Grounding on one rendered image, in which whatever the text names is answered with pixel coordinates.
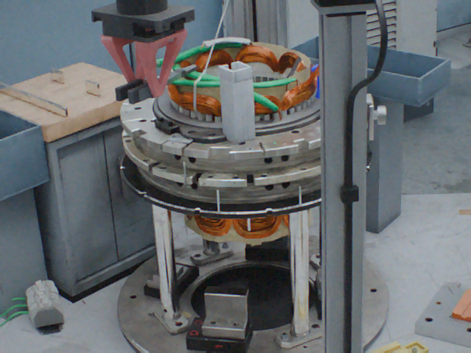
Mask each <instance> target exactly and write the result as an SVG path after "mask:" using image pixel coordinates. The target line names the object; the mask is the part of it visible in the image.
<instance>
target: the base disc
mask: <svg viewBox="0 0 471 353"><path fill-rule="evenodd" d="M221 243H228V244H229V245H230V246H231V247H233V253H232V254H231V255H230V256H228V257H223V258H220V259H218V260H214V261H210V262H208V263H204V264H195V263H194V262H193V261H192V260H191V259H190V255H191V253H192V252H195V251H198V250H201V249H203V239H202V237H201V238H196V239H193V240H189V241H186V242H184V243H181V244H178V245H176V246H174V250H175V259H176V262H178V263H185V264H189V265H192V266H196V267H198V268H199V276H198V278H197V279H195V280H194V281H193V282H192V283H191V284H190V285H189V286H188V287H187V288H186V289H185V291H184V292H183V293H182V294H181V295H180V296H179V302H180V312H187V313H188V314H189V315H192V316H190V317H188V318H186V319H187V320H188V321H190V327H191V325H192V322H193V320H194V318H195V317H197V318H200V317H199V316H198V315H197V314H196V312H195V311H194V309H193V307H192V306H191V297H192V294H193V292H194V291H195V290H196V289H197V288H198V287H199V286H200V285H201V284H202V283H203V282H204V281H205V280H207V279H209V278H211V277H213V276H215V275H217V274H220V273H222V272H226V271H231V270H234V269H239V268H256V267H259V268H276V269H280V270H283V271H287V272H289V260H247V259H245V251H244V248H245V245H246V244H245V243H237V242H233V241H226V242H221ZM219 244H220V243H219ZM315 254H319V236H317V235H312V234H308V258H309V284H310V285H311V287H312V288H313V290H314V281H316V275H317V268H316V267H315V266H313V265H312V264H311V256H313V255H315ZM156 270H157V259H156V255H155V256H154V257H152V258H150V259H149V260H147V261H146V262H145V263H144V264H143V265H141V266H140V267H139V268H138V269H137V270H136V271H135V272H134V273H132V274H131V275H130V276H129V277H128V279H127V280H126V282H125V283H124V285H123V286H122V289H121V292H120V294H119V296H118V297H119V298H118V320H119V323H120V326H121V329H122V331H123V333H124V334H125V336H126V338H127V339H128V341H129V342H130V343H131V344H132V345H133V346H135V347H136V348H137V349H138V350H139V351H140V352H142V353H224V352H206V351H197V350H187V346H186V336H187V334H188V331H189V329H190V327H189V328H188V329H187V330H186V331H184V332H181V333H178V334H175V333H170V332H169V331H168V330H167V328H165V327H164V325H163V323H162V322H161V321H160V320H159V318H158V317H157V316H156V315H154V310H155V308H156V307H157V306H159V305H161V301H160V299H158V298H155V297H151V296H145V295H144V286H145V285H146V284H147V280H148V278H150V277H151V275H153V273H154V272H155V271H156ZM364 305H365V306H364V347H365V346H366V345H367V344H368V343H369V342H370V341H371V340H372V339H373V338H374V336H375V335H376V334H377V333H378V331H379V330H380V328H381V327H382V325H383V323H384V321H385V319H386V316H387V314H388V312H389V289H388V286H387V284H386V281H385V279H384V278H383V276H382V274H381V273H380V272H379V270H377V268H376V267H375V266H374V265H373V264H372V263H371V262H370V261H368V259H366V258H365V286H364ZM309 321H318V322H319V323H320V324H321V325H322V319H319V316H318V311H317V306H316V298H315V301H314V304H313V306H311V308H310V309H309ZM287 329H291V324H287V325H285V326H283V327H278V328H274V329H268V330H261V331H253V335H252V337H251V339H250V342H249V345H248V348H247V353H322V336H319V337H318V338H315V339H313V340H310V341H308V342H306V343H302V344H300V345H298V346H295V347H292V348H290V349H288V348H283V347H281V346H280V345H279V344H278V343H277V342H276V336H277V333H279V332H282V331H285V330H287ZM257 334H258V335H257ZM176 344H178V345H176ZM295 348H296V349H295ZM297 348H298V349H297Z"/></svg>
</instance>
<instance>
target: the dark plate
mask: <svg viewBox="0 0 471 353"><path fill-rule="evenodd" d="M207 286H217V287H225V288H248V289H249V297H250V312H251V321H252V325H253V331H261V330H268V329H274V328H278V327H283V326H285V325H287V324H290V323H291V312H290V286H289V274H287V273H283V272H279V271H269V270H246V271H236V272H232V273H228V274H222V275H220V276H217V277H214V278H212V279H209V280H208V281H206V282H204V283H202V284H201V285H200V286H199V287H198V288H197V289H196V290H195V291H194V292H193V294H192V297H191V306H192V307H193V309H194V311H195V312H196V314H197V315H198V316H199V317H200V318H206V312H205V291H206V289H207ZM309 298H310V299H309V309H310V308H311V306H313V304H314V301H315V298H316V297H315V293H314V290H313V288H312V287H311V285H310V284H309Z"/></svg>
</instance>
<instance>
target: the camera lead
mask: <svg viewBox="0 0 471 353"><path fill-rule="evenodd" d="M375 6H376V10H377V13H378V20H379V25H380V52H379V56H378V61H377V64H376V66H375V70H374V71H373V73H372V74H371V75H370V76H369V77H367V78H366V79H364V80H362V81H360V82H359V83H358V84H357V85H356V86H355V87H354V88H353V89H352V91H351V93H350V95H349V98H348V102H347V125H346V186H341V201H342V202H343V203H346V242H347V289H346V352H345V353H352V297H353V202H358V186H357V185H353V110H354V102H355V97H356V96H357V94H358V92H359V91H360V90H361V89H362V88H364V87H366V86H367V85H370V84H372V83H373V82H374V81H375V80H376V79H377V78H378V77H379V76H380V73H381V71H382V70H383V66H384V63H385V60H386V53H387V48H388V31H387V23H386V15H385V11H384V7H383V2H382V0H375Z"/></svg>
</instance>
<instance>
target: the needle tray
mask: <svg viewBox="0 0 471 353"><path fill-rule="evenodd" d="M289 50H294V51H297V52H299V53H300V54H303V55H305V56H306V57H307V58H309V60H310V61H311V63H312V64H314V65H316V64H319V36H314V37H312V38H310V39H308V40H306V41H304V42H302V43H300V44H298V45H296V46H294V47H292V48H290V49H289ZM379 52H380V47H379V46H371V45H369V44H367V77H369V76H370V75H371V74H372V73H373V71H374V70H375V66H376V64H377V61H378V56H379ZM450 63H451V59H447V58H443V57H435V56H430V55H425V54H417V53H416V52H412V51H403V50H398V49H390V48H387V53H386V60H385V63H384V66H383V70H382V71H381V73H380V76H379V77H378V78H377V79H376V80H375V81H374V82H373V83H372V84H370V85H367V87H366V93H370V94H371V95H372V100H373V111H378V109H377V106H379V105H385V106H386V123H385V124H378V120H377V119H374V140H369V135H367V143H368V144H369V145H370V148H371V150H372V167H371V170H370V172H369V173H368V176H367V177H366V221H365V231H367V232H372V233H375V234H379V233H381V232H382V231H383V230H384V229H385V228H387V226H388V225H389V224H390V223H391V222H393V220H395V219H396V218H397V217H398V216H399V215H400V214H401V188H402V163H403V111H404V104H408V105H412V106H416V107H421V106H422V105H423V104H424V103H425V102H427V101H429V100H430V99H432V98H433V97H434V96H436V95H437V94H439V93H440V92H442V91H443V90H444V89H445V88H447V87H449V86H450Z"/></svg>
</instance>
